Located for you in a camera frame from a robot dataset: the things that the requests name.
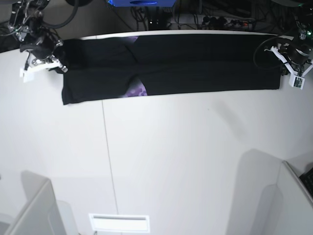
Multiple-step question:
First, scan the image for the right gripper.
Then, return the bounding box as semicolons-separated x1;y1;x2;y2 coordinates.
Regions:
20;34;68;73

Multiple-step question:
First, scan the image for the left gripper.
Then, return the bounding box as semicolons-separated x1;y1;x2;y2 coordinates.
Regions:
264;39;313;76

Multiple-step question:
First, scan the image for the black T-shirt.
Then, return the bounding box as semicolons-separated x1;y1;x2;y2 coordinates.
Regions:
62;34;281;105

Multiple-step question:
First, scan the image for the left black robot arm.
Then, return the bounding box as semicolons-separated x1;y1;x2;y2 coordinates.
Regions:
267;0;313;79

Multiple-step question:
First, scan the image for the blue box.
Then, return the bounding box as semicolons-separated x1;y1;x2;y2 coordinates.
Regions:
107;0;176;7

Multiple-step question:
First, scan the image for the black keyboard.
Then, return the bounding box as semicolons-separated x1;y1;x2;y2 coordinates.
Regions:
300;168;313;196

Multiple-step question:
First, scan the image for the grey left partition panel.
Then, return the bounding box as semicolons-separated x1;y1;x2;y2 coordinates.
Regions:
0;171;79;235

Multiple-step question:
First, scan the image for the grey partition panel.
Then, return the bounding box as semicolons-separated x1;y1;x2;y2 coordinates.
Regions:
254;160;313;235
0;171;79;235

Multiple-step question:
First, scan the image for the grey right partition panel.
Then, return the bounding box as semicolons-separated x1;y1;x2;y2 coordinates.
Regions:
254;160;313;235

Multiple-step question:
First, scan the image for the white slotted table grommet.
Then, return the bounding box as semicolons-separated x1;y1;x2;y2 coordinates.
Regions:
89;213;150;233

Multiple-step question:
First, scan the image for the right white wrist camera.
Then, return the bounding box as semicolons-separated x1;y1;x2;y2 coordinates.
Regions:
20;61;62;83

